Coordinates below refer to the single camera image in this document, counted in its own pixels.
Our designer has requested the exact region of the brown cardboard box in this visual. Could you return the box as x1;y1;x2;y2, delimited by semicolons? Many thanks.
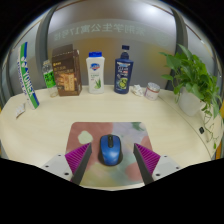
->
51;43;83;97

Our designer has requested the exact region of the dark blue shampoo bottle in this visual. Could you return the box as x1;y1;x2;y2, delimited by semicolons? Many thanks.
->
113;44;135;95

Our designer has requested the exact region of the crumpled white paper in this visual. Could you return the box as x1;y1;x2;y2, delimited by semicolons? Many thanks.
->
130;84;145;98

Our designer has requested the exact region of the blue and black computer mouse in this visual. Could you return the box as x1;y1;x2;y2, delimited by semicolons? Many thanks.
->
97;133;124;167

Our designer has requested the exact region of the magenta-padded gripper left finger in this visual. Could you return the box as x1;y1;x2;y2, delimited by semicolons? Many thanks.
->
40;142;93;186

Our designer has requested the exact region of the potted green vine plant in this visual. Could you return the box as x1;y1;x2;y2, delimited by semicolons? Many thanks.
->
157;43;223;150

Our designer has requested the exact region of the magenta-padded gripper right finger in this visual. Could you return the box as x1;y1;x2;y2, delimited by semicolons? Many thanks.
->
132;143;183;186

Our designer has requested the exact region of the clear green-labelled drink bottle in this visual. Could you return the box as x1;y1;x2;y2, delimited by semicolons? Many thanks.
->
41;59;60;98

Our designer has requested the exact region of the multicoloured floral mouse pad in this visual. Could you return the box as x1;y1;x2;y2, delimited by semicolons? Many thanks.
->
65;121;154;188

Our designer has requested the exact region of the small white jar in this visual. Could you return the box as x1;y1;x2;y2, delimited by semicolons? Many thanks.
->
143;82;161;102

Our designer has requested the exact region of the white blue-capped lotion bottle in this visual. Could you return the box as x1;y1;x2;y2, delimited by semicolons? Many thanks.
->
85;51;106;95

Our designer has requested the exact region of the white and green shuttlecock tube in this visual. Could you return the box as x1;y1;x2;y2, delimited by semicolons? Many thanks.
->
17;41;41;111

